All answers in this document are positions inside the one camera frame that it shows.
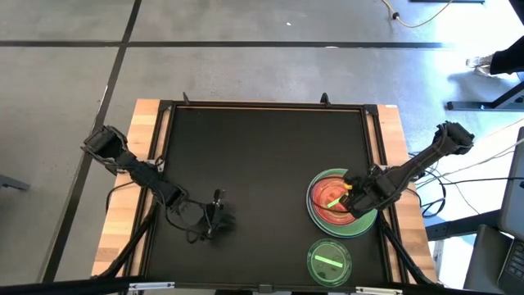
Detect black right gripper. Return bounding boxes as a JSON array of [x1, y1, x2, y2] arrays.
[[341, 163, 394, 219]]

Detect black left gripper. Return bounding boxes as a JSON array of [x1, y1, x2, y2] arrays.
[[204, 188, 237, 247]]

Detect small clear red plate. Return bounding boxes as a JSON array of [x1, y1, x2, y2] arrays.
[[318, 179, 357, 225]]

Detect large clear pink plate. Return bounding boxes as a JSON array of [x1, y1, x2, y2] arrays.
[[312, 175, 364, 228]]

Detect mint green plastic plate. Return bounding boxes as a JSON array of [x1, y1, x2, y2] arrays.
[[307, 168, 378, 239]]

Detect orange plastic plate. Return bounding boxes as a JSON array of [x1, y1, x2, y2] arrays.
[[313, 175, 364, 229]]

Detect black desk leg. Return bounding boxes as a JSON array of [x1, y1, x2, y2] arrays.
[[445, 80, 524, 112], [425, 208, 503, 242]]

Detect grey laptop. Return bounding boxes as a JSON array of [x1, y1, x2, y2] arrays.
[[497, 125, 524, 295]]

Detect person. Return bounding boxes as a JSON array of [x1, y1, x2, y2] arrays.
[[465, 34, 524, 78]]

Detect grey floor object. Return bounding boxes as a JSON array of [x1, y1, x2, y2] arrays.
[[0, 175, 31, 192]]

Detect silver metal frame bracket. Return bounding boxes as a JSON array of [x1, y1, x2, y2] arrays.
[[128, 281, 176, 293], [354, 286, 404, 295]]

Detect black aluminium table frame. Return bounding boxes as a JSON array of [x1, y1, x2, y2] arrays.
[[92, 92, 441, 295]]

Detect black floor cable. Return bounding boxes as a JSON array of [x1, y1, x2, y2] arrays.
[[409, 152, 524, 219]]

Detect yellow floor cable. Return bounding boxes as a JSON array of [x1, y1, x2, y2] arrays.
[[381, 0, 454, 30]]

